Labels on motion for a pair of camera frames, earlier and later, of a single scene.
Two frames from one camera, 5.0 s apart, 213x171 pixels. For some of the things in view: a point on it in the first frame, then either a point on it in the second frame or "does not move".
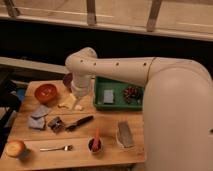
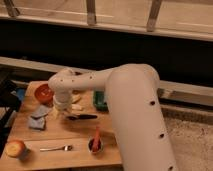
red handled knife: x=80 y=122 → x=81 y=117
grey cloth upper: x=41 y=110 does not move
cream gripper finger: x=77 y=101 → x=55 y=113
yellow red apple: x=15 y=148 does not move
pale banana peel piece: x=78 y=107 does not move
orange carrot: x=96 y=143 does not move
